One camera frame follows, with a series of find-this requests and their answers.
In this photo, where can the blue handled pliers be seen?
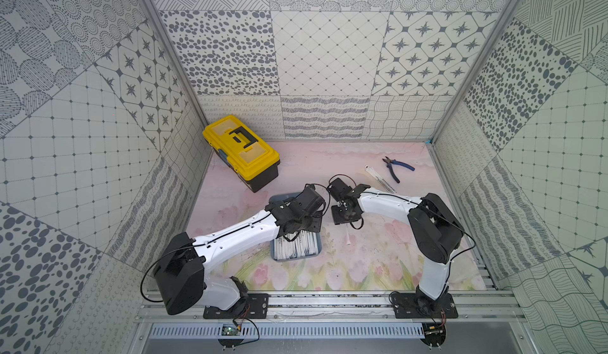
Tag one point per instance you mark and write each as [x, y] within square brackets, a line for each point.
[391, 163]

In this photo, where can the yellow black toolbox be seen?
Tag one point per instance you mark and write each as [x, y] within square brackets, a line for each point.
[253, 160]

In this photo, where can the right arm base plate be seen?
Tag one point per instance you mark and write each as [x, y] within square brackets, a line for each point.
[419, 306]

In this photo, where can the blue grey storage tray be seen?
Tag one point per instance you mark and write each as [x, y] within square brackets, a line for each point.
[299, 218]

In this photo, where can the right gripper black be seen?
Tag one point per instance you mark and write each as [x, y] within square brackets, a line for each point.
[336, 219]

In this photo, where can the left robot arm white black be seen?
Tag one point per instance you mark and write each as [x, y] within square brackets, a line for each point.
[183, 271]

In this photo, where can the pile of wrapped straws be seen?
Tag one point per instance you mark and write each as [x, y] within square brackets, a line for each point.
[380, 180]

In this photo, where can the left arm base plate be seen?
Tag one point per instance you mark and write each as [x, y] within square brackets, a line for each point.
[253, 306]

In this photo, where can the pink floral table mat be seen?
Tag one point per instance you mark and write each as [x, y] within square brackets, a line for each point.
[383, 254]

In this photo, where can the aluminium rail frame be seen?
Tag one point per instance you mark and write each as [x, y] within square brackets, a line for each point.
[371, 306]

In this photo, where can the white slotted cable duct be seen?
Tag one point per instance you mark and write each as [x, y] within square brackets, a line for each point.
[291, 330]

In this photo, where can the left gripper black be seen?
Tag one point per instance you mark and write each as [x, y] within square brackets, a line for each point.
[294, 220]

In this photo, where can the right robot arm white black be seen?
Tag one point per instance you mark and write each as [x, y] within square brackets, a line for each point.
[436, 230]

